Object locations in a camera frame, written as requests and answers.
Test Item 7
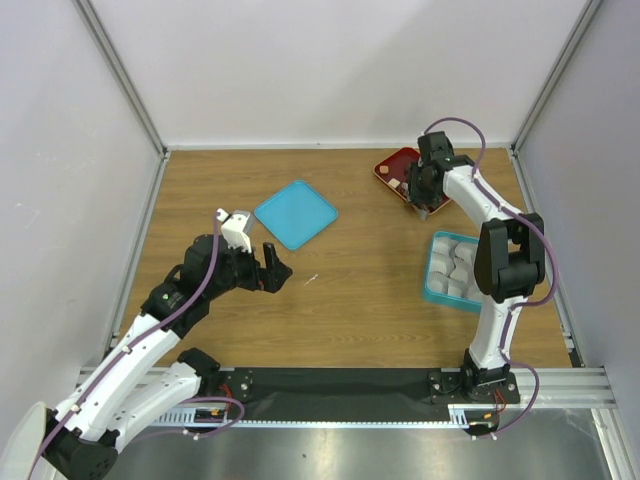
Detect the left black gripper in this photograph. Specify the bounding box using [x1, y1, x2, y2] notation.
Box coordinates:
[205, 236, 291, 300]

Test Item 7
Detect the blue box lid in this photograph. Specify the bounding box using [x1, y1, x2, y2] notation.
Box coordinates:
[254, 180, 338, 251]

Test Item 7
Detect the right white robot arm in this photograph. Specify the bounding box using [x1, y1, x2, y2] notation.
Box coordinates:
[406, 131, 545, 402]

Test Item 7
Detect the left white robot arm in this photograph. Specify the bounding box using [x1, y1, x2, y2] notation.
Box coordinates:
[39, 235, 293, 479]

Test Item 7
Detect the blue chocolate box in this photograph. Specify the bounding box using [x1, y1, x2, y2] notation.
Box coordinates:
[422, 231, 483, 314]

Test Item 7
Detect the red tray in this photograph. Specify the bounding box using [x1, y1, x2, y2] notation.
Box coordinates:
[373, 147, 451, 215]

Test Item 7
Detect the white scrap on table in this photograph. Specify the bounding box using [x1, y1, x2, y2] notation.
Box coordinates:
[303, 274, 319, 286]

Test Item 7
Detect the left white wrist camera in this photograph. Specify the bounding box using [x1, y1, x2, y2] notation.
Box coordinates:
[216, 208, 255, 253]

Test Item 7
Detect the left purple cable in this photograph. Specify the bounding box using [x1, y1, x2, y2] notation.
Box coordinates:
[24, 212, 246, 480]

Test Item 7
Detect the slotted cable duct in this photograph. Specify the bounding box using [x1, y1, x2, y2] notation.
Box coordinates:
[149, 405, 241, 429]

